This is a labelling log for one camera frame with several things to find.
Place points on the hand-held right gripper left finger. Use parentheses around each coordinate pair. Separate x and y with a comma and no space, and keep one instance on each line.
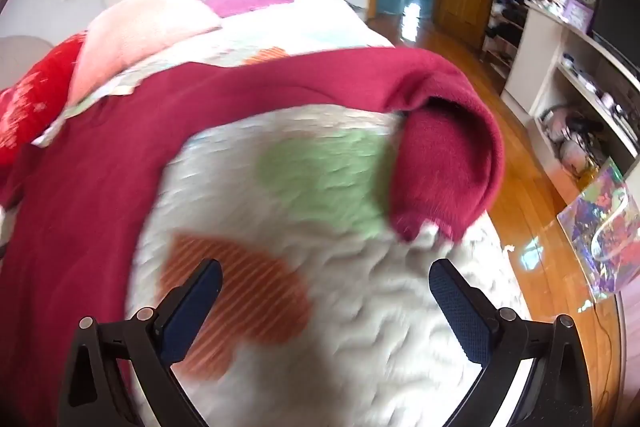
(192,302)

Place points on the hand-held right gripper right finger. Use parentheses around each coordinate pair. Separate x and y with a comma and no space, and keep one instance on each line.
(457,307)

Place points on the maroon knit sweater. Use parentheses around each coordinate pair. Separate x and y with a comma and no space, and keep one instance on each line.
(150,132)

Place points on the patchwork quilt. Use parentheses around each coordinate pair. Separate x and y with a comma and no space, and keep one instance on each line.
(340,332)

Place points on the iridescent gift bag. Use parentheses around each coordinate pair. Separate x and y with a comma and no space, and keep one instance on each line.
(605,227)

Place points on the red patterned blanket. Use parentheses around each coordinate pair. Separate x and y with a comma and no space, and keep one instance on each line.
(35,107)

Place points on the white shelf unit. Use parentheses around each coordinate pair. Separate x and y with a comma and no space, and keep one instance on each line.
(535,52)

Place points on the pink fluffy pillow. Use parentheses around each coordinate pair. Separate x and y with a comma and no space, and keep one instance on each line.
(135,32)

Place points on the purple box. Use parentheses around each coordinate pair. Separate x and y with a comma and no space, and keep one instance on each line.
(579,16)

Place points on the black television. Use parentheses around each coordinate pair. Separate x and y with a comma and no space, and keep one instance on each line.
(617,17)

